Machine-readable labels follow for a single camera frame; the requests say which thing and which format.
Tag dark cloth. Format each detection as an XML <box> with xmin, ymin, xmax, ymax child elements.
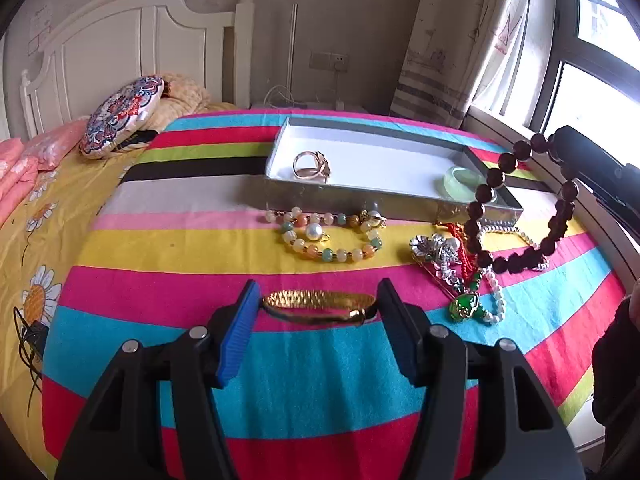
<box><xmin>115</xmin><ymin>129</ymin><xmax>159</xmax><ymax>154</ymax></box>

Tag pale green jade bangle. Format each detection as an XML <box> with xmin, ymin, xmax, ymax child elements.
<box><xmin>444</xmin><ymin>166</ymin><xmax>501</xmax><ymax>203</ymax></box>

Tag multicolour stone bead bracelet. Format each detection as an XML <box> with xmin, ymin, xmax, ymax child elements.
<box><xmin>265</xmin><ymin>206</ymin><xmax>386</xmax><ymax>263</ymax></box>

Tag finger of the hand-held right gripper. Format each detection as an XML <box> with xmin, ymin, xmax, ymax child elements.
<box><xmin>549</xmin><ymin>125</ymin><xmax>640</xmax><ymax>201</ymax></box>
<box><xmin>595</xmin><ymin>196</ymin><xmax>640</xmax><ymax>242</ymax></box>

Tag person's right forearm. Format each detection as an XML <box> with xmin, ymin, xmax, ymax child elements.
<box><xmin>591</xmin><ymin>277</ymin><xmax>640</xmax><ymax>471</ymax></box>

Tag red coral bead strand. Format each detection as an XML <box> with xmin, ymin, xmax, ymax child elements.
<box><xmin>445</xmin><ymin>222</ymin><xmax>473</xmax><ymax>281</ymax></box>

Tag round patterned cushion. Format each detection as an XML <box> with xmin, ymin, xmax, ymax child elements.
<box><xmin>79</xmin><ymin>75</ymin><xmax>166</xmax><ymax>160</ymax></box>

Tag boat print curtain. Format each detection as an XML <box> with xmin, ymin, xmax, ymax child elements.
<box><xmin>390</xmin><ymin>0</ymin><xmax>556</xmax><ymax>128</ymax></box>

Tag silver flower brooch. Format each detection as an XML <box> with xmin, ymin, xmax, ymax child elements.
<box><xmin>409</xmin><ymin>232</ymin><xmax>463</xmax><ymax>291</ymax></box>

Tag white charger cable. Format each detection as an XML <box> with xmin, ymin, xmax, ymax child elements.
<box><xmin>331</xmin><ymin>70</ymin><xmax>347</xmax><ymax>109</ymax></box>

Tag beige fluffy blanket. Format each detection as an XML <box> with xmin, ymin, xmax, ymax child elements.
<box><xmin>145</xmin><ymin>72</ymin><xmax>213</xmax><ymax>133</ymax></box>

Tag white lamp cable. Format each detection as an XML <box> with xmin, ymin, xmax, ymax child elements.
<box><xmin>262</xmin><ymin>85</ymin><xmax>302</xmax><ymax>109</ymax></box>

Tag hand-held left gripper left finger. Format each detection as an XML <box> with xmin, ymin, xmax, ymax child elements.
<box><xmin>55</xmin><ymin>280</ymin><xmax>261</xmax><ymax>480</ymax></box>

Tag grey cardboard jewelry box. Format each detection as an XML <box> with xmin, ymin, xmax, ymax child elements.
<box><xmin>264</xmin><ymin>116</ymin><xmax>524</xmax><ymax>226</ymax></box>

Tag cream wooden bed headboard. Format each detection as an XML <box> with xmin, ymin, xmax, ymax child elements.
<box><xmin>19</xmin><ymin>0</ymin><xmax>256</xmax><ymax>138</ymax></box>

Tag slim white desk lamp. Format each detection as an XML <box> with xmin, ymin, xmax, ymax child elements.
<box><xmin>291</xmin><ymin>4</ymin><xmax>300</xmax><ymax>106</ymax></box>

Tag pink quilt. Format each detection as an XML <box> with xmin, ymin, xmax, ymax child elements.
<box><xmin>0</xmin><ymin>119</ymin><xmax>91</xmax><ymax>226</ymax></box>

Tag colourful striped cloth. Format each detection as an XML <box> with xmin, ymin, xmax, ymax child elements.
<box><xmin>42</xmin><ymin>110</ymin><xmax>628</xmax><ymax>480</ymax></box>

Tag black charger with cable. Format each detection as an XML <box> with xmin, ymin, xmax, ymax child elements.
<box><xmin>12</xmin><ymin>305</ymin><xmax>51</xmax><ymax>416</ymax></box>

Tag gold textured bangle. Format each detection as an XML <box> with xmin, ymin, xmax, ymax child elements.
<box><xmin>260</xmin><ymin>290</ymin><xmax>378</xmax><ymax>327</ymax></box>

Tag pearl necklace with green pendant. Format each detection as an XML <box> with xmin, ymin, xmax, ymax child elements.
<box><xmin>440</xmin><ymin>222</ymin><xmax>551</xmax><ymax>326</ymax></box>

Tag dark red bead bracelet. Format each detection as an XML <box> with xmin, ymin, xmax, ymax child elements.
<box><xmin>462</xmin><ymin>132</ymin><xmax>581</xmax><ymax>273</ymax></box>

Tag grey wall socket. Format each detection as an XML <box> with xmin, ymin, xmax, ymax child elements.
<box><xmin>309</xmin><ymin>51</ymin><xmax>349</xmax><ymax>72</ymax></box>

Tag rose gold rings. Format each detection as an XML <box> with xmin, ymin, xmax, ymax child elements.
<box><xmin>292</xmin><ymin>151</ymin><xmax>332</xmax><ymax>184</ymax></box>

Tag yellow daisy bedsheet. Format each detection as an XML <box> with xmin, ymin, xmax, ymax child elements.
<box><xmin>0</xmin><ymin>102</ymin><xmax>236</xmax><ymax>480</ymax></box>

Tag white nightstand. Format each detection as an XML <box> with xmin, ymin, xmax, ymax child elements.
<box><xmin>250</xmin><ymin>100</ymin><xmax>371</xmax><ymax>116</ymax></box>

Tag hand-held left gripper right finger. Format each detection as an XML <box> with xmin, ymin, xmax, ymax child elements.
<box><xmin>376</xmin><ymin>278</ymin><xmax>586</xmax><ymax>480</ymax></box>

